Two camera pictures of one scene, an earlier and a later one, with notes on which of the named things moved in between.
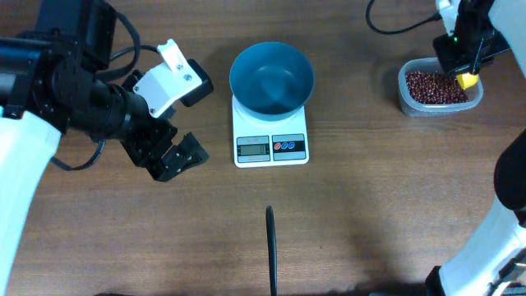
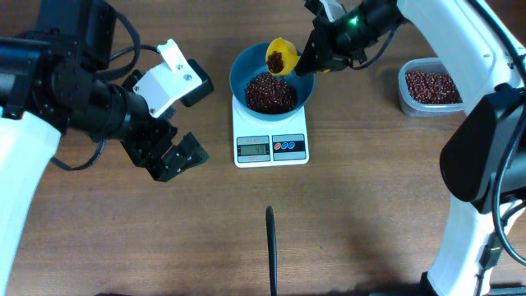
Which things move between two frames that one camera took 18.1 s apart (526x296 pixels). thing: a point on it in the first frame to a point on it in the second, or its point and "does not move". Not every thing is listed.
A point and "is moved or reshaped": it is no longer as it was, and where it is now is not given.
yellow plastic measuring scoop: (468, 80) is moved or reshaped
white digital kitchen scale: (262, 143) does not move
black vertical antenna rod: (272, 245) does not move
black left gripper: (152, 145) does not move
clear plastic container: (426, 88) does not move
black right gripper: (459, 62) to (322, 47)
